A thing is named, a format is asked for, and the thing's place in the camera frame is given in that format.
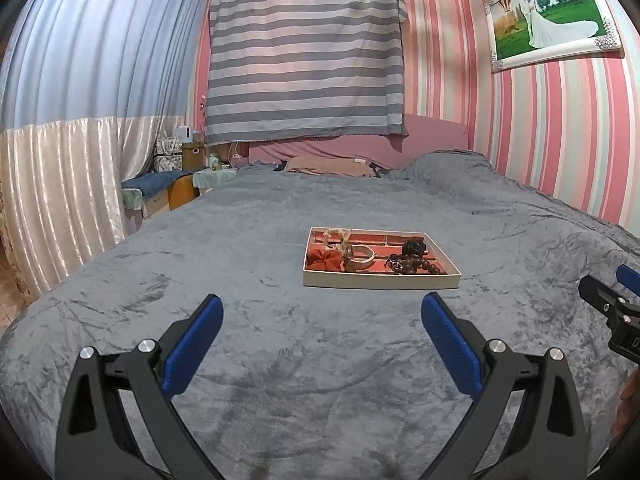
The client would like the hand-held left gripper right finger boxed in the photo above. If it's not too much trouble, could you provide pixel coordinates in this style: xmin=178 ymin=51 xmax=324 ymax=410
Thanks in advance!
xmin=417 ymin=291 xmax=592 ymax=480

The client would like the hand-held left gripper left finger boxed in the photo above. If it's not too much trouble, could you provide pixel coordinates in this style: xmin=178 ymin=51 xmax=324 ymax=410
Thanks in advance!
xmin=55 ymin=294 xmax=226 ymax=480

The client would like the brown wooden bead bracelet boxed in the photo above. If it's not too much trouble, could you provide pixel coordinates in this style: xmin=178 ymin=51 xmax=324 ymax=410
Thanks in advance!
xmin=395 ymin=255 xmax=448 ymax=277

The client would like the beige jewelry tray red lining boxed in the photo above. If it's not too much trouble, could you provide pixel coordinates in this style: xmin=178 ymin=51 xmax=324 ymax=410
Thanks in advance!
xmin=302 ymin=226 xmax=462 ymax=291

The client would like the white bangle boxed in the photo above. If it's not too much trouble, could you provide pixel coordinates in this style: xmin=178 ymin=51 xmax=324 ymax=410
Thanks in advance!
xmin=345 ymin=245 xmax=378 ymax=273

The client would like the red scrunchie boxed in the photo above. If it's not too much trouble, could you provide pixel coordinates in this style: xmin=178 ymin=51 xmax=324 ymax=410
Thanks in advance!
xmin=306 ymin=246 xmax=346 ymax=272

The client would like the cream bead bracelet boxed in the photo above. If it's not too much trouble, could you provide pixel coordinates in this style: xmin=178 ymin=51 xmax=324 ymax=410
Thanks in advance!
xmin=322 ymin=227 xmax=353 ymax=251

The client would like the person's right hand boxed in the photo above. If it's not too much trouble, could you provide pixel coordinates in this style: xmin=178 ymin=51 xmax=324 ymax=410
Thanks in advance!
xmin=614 ymin=369 xmax=640 ymax=441

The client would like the grey plush blanket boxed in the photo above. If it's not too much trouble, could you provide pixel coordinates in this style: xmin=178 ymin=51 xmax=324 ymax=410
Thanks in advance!
xmin=0 ymin=149 xmax=640 ymax=480

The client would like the orange wooden cabinet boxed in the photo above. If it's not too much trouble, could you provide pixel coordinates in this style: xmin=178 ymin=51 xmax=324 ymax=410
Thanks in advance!
xmin=167 ymin=176 xmax=196 ymax=211

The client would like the green cloth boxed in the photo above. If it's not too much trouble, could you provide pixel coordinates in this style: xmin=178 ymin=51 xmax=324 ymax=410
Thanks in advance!
xmin=192 ymin=167 xmax=238 ymax=196

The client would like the blue cloth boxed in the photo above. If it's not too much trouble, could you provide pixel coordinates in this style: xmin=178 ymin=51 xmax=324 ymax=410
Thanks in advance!
xmin=121 ymin=170 xmax=193 ymax=196

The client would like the patterned storage box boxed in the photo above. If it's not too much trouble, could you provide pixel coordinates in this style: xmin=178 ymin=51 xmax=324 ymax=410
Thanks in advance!
xmin=155 ymin=137 xmax=183 ymax=173

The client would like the wooden box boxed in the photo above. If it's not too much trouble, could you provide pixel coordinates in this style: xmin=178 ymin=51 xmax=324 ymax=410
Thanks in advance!
xmin=181 ymin=142 xmax=206 ymax=171

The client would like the pink headboard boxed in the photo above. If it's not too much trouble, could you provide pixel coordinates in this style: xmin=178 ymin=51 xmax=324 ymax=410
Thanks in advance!
xmin=248 ymin=113 xmax=469 ymax=171

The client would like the brown pillow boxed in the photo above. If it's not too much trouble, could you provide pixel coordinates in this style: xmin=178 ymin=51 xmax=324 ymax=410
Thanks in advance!
xmin=286 ymin=156 xmax=376 ymax=177

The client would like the blue and white curtain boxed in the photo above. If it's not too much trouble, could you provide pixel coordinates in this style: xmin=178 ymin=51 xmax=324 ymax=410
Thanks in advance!
xmin=0 ymin=0 xmax=213 ymax=306

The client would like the framed wedding photo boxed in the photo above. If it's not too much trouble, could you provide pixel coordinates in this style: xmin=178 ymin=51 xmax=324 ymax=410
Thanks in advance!
xmin=484 ymin=0 xmax=623 ymax=73

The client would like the grey striped hanging sheet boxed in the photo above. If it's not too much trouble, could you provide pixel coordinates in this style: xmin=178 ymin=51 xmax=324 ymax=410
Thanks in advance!
xmin=204 ymin=0 xmax=408 ymax=147

